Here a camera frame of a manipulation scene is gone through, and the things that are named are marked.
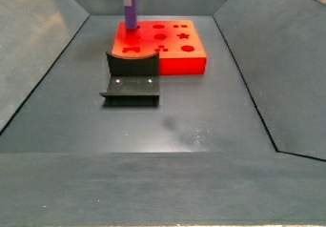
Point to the purple rectangular block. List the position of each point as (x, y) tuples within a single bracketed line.
[(131, 16)]

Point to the red shape sorting board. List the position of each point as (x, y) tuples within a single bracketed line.
[(172, 38)]

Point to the black curved holder stand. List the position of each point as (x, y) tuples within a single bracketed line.
[(133, 81)]

